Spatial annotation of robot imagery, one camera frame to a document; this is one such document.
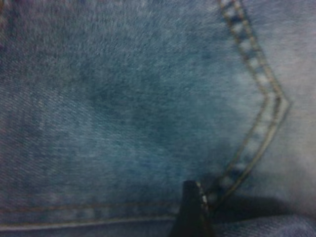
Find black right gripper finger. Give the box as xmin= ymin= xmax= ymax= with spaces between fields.
xmin=170 ymin=180 xmax=216 ymax=237

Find blue denim kids jeans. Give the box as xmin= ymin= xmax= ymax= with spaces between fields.
xmin=0 ymin=0 xmax=316 ymax=237

